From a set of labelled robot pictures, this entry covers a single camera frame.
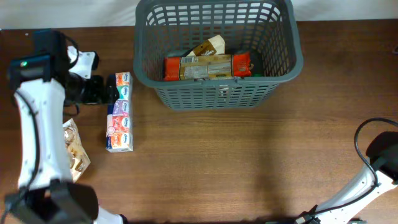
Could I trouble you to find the tissue multipack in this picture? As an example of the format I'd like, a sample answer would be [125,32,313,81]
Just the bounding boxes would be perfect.
[106,72,134,152]

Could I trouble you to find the brown snack bag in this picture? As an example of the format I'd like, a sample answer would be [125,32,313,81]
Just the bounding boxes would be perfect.
[63,118,91,182]

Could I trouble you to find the spaghetti pack red ends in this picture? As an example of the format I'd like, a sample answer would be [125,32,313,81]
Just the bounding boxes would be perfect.
[164,53,252,82]

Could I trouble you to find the beige snack bag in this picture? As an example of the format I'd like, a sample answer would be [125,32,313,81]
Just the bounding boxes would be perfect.
[187,35,226,57]

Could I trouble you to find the grey plastic basket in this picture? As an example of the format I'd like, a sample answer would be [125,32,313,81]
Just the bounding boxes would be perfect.
[134,0,303,110]

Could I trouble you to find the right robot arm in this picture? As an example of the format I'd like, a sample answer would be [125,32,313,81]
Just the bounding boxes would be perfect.
[294,131,397,224]

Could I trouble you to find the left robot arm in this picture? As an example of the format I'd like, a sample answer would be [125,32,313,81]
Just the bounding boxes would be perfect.
[4,29,127,223]

